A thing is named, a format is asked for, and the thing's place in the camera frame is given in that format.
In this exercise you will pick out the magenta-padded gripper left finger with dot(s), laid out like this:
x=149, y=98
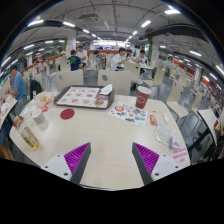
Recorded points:
x=58, y=164

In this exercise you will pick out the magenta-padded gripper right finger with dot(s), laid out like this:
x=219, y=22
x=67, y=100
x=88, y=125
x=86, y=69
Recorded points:
x=163, y=165

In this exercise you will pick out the clear tea bottle yellow cap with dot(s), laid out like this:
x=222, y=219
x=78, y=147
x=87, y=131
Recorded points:
x=30, y=138

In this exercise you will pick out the white table sticker red print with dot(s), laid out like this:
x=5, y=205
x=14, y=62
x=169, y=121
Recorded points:
x=181, y=156

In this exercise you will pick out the clear plastic wipes packet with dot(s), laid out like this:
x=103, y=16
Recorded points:
x=163, y=135

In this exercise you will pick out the red sauce packet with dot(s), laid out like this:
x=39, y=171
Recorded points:
x=153, y=120
x=44, y=108

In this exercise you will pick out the white sauce packet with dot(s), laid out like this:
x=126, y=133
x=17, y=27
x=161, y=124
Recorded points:
x=166, y=118

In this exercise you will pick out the flat round red coaster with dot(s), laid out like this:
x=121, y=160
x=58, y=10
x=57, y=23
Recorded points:
x=67, y=114

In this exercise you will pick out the colourful printed flyer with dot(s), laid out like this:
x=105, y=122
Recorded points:
x=128, y=115

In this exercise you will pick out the white card red border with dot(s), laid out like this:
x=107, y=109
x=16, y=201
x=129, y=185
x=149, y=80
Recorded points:
x=27, y=110

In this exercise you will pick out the person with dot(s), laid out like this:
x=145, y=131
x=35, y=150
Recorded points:
x=116, y=61
x=97, y=52
x=4, y=133
x=142, y=59
x=74, y=62
x=82, y=55
x=20, y=88

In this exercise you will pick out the beige neighbour table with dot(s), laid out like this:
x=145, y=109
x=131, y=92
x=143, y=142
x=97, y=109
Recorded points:
x=8, y=106
x=208, y=121

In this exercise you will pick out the dark food tray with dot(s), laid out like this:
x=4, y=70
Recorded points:
x=57, y=100

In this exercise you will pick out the red paper cup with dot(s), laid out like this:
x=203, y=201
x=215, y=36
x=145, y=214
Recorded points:
x=142, y=98

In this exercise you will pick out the printed paper tray liner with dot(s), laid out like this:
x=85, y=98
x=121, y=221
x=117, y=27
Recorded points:
x=78, y=96

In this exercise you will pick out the group of beige chairs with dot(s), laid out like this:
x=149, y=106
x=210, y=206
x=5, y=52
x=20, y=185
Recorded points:
x=175, y=95

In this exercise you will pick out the brown food leftover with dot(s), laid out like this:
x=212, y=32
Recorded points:
x=99, y=102

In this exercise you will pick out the black backpack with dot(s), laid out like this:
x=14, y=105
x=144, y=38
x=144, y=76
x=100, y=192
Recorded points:
x=35, y=88

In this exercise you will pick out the beige chair round hole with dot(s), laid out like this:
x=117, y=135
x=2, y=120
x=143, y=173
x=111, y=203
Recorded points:
x=70, y=80
x=115, y=81

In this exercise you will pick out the white paper napkin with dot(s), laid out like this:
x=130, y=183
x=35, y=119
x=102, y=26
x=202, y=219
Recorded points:
x=106, y=89

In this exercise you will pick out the ceiling air conditioner unit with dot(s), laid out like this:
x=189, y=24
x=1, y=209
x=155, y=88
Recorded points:
x=89, y=18

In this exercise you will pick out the ceiling strip lights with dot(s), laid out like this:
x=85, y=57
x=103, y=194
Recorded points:
x=172, y=11

